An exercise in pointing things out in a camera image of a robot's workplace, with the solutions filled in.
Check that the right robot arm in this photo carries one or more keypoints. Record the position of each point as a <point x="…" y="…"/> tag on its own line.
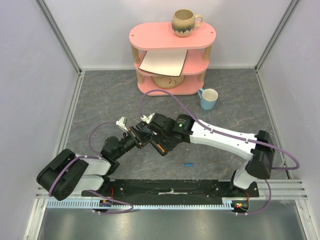
<point x="255" y="149"/>

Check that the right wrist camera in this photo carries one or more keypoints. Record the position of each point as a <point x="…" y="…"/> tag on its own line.
<point x="147" y="119"/>

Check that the black remote control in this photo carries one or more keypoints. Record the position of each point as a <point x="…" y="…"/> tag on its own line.
<point x="142" y="126"/>

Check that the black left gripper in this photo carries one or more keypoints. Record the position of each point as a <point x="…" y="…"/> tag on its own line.
<point x="140" y="137"/>

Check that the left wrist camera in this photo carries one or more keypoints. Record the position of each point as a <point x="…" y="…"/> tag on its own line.
<point x="121" y="123"/>

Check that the white square plate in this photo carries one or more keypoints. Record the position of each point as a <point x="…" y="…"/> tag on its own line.
<point x="164" y="62"/>

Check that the beige ceramic mug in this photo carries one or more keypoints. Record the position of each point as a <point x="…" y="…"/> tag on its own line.
<point x="184" y="21"/>

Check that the pink three-tier shelf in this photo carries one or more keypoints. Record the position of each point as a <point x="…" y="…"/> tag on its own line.
<point x="160" y="36"/>

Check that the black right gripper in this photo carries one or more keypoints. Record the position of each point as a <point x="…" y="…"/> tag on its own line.
<point x="159" y="148"/>

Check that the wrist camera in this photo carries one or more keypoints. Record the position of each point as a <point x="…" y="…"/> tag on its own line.
<point x="147" y="119"/>
<point x="121" y="123"/>

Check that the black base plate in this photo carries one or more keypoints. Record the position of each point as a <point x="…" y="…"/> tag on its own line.
<point x="174" y="191"/>

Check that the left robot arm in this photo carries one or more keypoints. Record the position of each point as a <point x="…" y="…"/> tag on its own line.
<point x="69" y="171"/>

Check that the white cable duct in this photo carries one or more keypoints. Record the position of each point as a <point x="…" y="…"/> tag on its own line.
<point x="99" y="204"/>

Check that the beige bird-painted bowl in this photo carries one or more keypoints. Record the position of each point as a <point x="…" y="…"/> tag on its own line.
<point x="167" y="82"/>

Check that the light blue mug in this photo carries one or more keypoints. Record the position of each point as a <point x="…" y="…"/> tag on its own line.
<point x="208" y="98"/>

